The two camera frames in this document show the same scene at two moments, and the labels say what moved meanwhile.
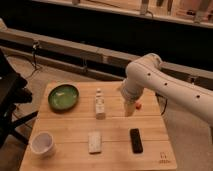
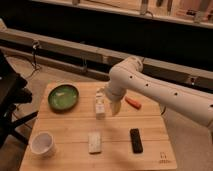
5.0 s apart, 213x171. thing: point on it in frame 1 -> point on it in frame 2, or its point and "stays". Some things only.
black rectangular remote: (136, 140) stays
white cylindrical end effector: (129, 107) -> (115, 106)
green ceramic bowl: (63, 98) stays
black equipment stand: (13, 92) stays
